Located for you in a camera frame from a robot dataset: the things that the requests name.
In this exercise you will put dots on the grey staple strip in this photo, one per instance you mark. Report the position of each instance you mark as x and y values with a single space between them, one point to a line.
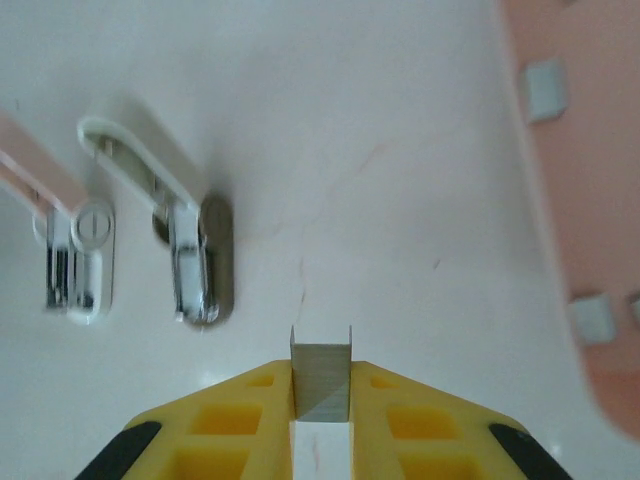
592 320
545 92
320 380

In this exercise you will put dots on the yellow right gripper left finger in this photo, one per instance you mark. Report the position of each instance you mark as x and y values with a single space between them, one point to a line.
225 430

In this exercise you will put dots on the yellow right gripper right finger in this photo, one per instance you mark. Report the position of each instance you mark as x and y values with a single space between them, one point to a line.
425 430

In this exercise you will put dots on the pink flat block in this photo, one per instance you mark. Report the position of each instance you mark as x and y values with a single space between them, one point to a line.
600 200

